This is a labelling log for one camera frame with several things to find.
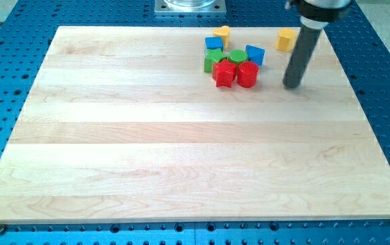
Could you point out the blue cube block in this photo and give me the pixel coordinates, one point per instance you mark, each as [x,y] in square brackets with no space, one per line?
[213,43]
[255,54]

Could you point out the yellow hexagon block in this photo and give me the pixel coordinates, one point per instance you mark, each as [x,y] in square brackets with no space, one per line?
[286,39]

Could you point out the green cylinder block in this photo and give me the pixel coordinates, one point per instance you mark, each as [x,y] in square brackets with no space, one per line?
[237,56]

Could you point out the red cylinder block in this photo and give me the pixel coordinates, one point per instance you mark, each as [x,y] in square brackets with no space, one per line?
[247,74]

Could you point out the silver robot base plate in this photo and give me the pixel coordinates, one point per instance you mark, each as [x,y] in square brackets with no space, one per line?
[190,7]

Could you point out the blue cube block right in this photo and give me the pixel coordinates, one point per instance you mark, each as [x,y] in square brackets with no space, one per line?
[255,54]

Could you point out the blue perforated table plate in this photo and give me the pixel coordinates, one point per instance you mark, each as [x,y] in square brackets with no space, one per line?
[361,41]

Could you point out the red star block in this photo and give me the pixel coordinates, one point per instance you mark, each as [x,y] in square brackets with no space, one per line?
[224,73]

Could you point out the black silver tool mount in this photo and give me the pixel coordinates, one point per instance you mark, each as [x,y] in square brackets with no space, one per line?
[317,14]

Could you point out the light wooden board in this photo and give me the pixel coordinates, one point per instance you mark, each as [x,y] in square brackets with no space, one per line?
[122,125]

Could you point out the blue cube block left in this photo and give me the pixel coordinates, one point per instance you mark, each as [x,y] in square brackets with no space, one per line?
[213,43]

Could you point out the green star block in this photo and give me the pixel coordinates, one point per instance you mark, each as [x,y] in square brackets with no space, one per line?
[213,56]

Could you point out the yellow heart block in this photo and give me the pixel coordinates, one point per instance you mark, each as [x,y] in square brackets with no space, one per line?
[223,32]

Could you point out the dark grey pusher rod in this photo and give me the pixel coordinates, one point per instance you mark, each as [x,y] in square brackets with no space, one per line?
[300,57]

